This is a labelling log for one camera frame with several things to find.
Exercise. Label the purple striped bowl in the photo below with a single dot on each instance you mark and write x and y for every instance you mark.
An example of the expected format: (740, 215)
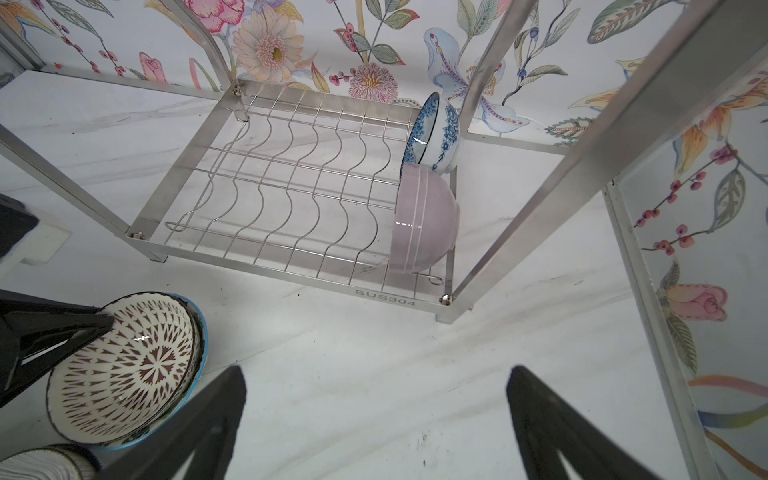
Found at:
(52, 462)

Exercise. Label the white red-patterned bowl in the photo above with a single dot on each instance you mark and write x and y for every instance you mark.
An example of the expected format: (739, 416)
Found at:
(122, 380)

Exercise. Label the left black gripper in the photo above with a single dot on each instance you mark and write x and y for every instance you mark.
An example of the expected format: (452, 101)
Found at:
(37, 334)

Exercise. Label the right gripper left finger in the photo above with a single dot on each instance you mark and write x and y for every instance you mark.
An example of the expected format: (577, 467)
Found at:
(198, 440)

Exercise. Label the blue-rimmed leaf bowl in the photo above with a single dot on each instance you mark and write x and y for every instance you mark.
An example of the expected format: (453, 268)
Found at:
(191, 378)

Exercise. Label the steel two-tier dish rack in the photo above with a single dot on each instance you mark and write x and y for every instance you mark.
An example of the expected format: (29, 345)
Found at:
(301, 186)

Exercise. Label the blue floral ceramic bowl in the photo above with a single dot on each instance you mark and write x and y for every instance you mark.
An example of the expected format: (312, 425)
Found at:
(434, 139)

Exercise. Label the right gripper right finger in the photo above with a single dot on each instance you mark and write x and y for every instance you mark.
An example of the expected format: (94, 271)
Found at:
(550, 433)

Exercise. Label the plain lilac ceramic bowl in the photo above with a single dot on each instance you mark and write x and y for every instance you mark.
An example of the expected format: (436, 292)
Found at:
(426, 223)

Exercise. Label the right aluminium frame post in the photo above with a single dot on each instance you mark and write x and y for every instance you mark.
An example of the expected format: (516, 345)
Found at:
(695, 450)

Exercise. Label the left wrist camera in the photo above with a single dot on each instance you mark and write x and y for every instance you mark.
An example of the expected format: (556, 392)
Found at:
(37, 245)

